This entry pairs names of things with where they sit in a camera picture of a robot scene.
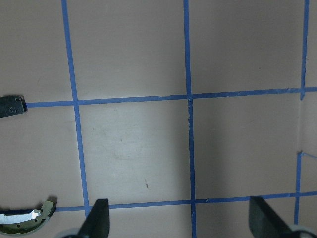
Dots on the olive brake shoe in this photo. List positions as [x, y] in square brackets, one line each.
[25, 221]

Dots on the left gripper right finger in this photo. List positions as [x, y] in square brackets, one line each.
[264, 222]

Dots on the small black brake pad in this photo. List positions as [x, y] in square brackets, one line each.
[11, 105]

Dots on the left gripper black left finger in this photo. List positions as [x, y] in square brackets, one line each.
[96, 225]

